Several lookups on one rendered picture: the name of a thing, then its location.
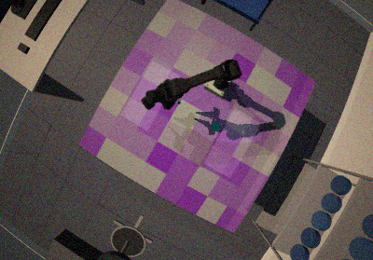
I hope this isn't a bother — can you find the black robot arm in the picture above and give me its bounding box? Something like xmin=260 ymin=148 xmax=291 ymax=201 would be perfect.
xmin=146 ymin=59 xmax=242 ymax=110

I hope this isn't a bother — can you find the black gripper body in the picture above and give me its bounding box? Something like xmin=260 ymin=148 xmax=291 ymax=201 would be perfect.
xmin=141 ymin=79 xmax=170 ymax=110

